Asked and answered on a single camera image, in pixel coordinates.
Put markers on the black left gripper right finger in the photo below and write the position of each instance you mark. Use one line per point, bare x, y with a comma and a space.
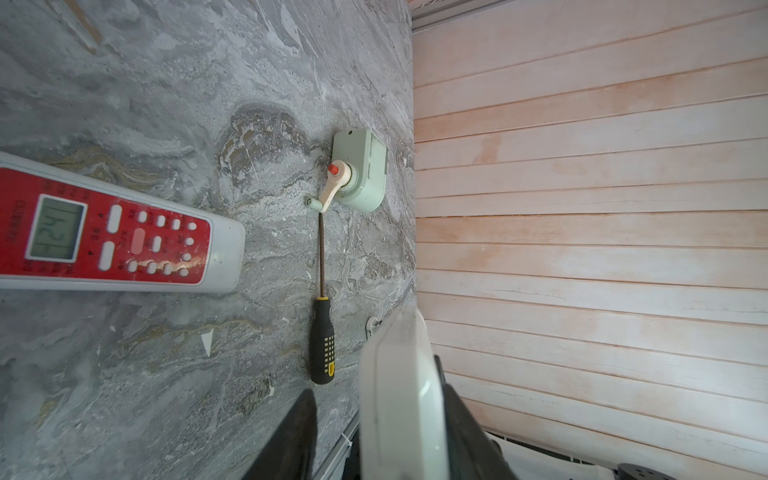
471, 454

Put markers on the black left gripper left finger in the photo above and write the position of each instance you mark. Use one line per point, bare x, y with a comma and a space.
290, 452

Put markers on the mint green pencil sharpener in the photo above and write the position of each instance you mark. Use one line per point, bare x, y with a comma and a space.
357, 174

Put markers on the black yellow handled screwdriver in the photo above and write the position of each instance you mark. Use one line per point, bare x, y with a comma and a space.
322, 333

